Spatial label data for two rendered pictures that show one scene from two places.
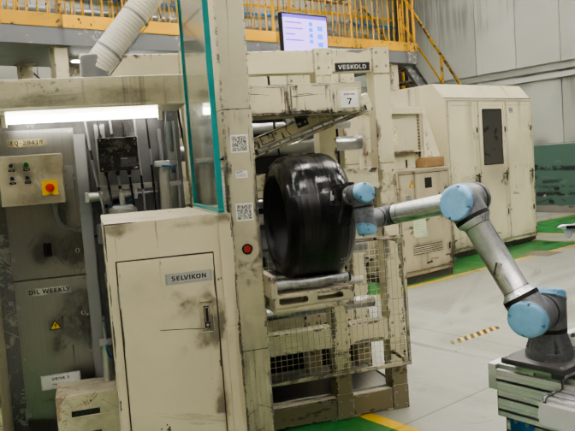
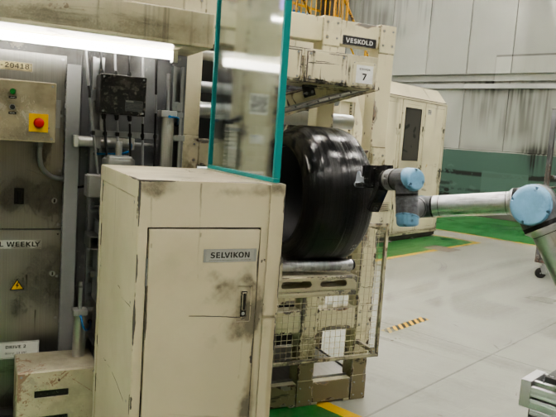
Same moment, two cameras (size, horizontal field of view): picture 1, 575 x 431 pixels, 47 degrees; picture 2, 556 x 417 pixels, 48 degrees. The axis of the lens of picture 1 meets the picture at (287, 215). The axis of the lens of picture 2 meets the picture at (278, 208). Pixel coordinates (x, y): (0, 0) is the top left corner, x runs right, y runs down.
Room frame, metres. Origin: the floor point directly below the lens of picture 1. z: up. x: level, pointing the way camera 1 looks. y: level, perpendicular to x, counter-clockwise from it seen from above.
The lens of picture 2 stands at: (0.49, 0.48, 1.39)
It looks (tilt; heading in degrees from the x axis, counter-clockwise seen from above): 6 degrees down; 350
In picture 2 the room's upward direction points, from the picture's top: 4 degrees clockwise
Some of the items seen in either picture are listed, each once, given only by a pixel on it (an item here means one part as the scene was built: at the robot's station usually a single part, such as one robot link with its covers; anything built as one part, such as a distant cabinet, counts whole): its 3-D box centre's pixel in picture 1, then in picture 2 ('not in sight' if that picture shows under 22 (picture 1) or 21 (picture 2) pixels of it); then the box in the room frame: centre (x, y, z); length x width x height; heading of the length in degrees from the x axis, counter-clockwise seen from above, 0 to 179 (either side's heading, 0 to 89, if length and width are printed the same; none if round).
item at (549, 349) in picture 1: (548, 340); not in sight; (2.16, -0.83, 0.77); 0.15 x 0.15 x 0.10
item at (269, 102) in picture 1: (295, 102); (306, 69); (3.30, -0.08, 1.71); 0.61 x 0.25 x 0.15; 106
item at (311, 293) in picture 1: (311, 295); (313, 281); (2.85, -0.08, 0.83); 0.36 x 0.09 x 0.06; 106
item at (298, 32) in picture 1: (305, 42); not in sight; (6.78, -0.30, 2.60); 0.60 x 0.05 x 0.55; 128
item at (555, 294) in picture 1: (547, 306); not in sight; (2.15, -0.83, 0.88); 0.13 x 0.12 x 0.14; 140
